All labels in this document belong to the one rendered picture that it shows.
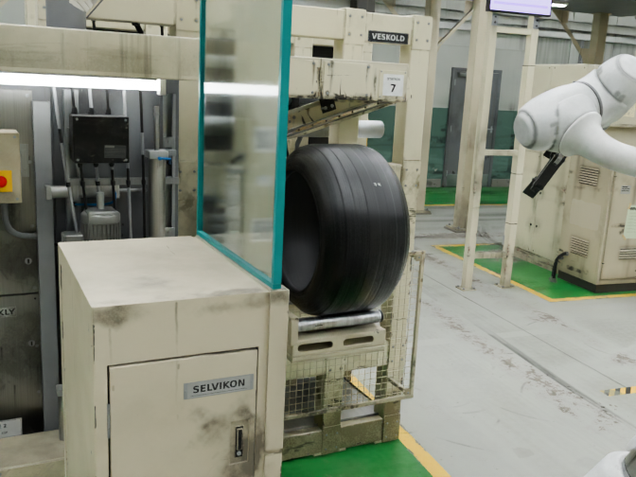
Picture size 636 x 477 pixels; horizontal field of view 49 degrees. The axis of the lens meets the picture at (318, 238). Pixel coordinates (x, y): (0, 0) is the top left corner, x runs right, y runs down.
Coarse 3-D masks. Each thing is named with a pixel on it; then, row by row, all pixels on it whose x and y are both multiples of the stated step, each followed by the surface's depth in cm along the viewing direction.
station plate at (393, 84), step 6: (384, 78) 264; (390, 78) 266; (396, 78) 267; (402, 78) 268; (384, 84) 265; (390, 84) 266; (396, 84) 267; (402, 84) 268; (384, 90) 266; (390, 90) 267; (396, 90) 268; (402, 90) 269
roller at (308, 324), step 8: (352, 312) 243; (360, 312) 244; (368, 312) 245; (376, 312) 246; (304, 320) 234; (312, 320) 235; (320, 320) 236; (328, 320) 237; (336, 320) 238; (344, 320) 240; (352, 320) 241; (360, 320) 242; (368, 320) 244; (376, 320) 245; (304, 328) 233; (312, 328) 235; (320, 328) 237
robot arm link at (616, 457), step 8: (608, 456) 136; (616, 456) 135; (624, 456) 135; (632, 456) 130; (600, 464) 136; (608, 464) 134; (616, 464) 133; (624, 464) 132; (632, 464) 130; (592, 472) 136; (600, 472) 134; (608, 472) 133; (616, 472) 132; (624, 472) 131; (632, 472) 129
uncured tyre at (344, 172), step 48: (336, 144) 242; (288, 192) 267; (336, 192) 220; (384, 192) 226; (288, 240) 271; (336, 240) 219; (384, 240) 223; (288, 288) 248; (336, 288) 224; (384, 288) 232
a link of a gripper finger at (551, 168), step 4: (556, 156) 159; (552, 160) 161; (564, 160) 159; (548, 164) 162; (552, 164) 161; (556, 164) 161; (560, 164) 160; (544, 168) 163; (548, 168) 162; (552, 168) 162; (556, 168) 161; (544, 172) 163; (548, 172) 162; (552, 172) 162; (540, 176) 164; (544, 176) 163; (548, 176) 163; (552, 176) 162; (536, 180) 165; (540, 180) 164; (544, 180) 164; (548, 180) 163; (536, 184) 165; (540, 184) 164; (544, 184) 164; (540, 188) 165
